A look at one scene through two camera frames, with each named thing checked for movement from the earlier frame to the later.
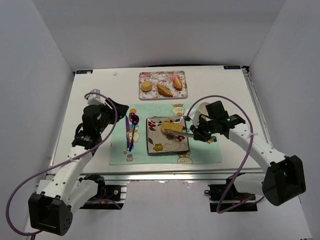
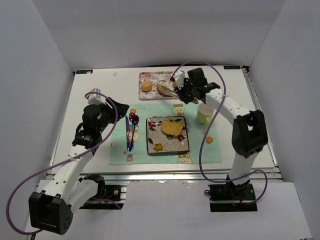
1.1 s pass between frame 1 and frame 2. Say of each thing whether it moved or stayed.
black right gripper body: moved
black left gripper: stayed
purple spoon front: stayed
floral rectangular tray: stayed
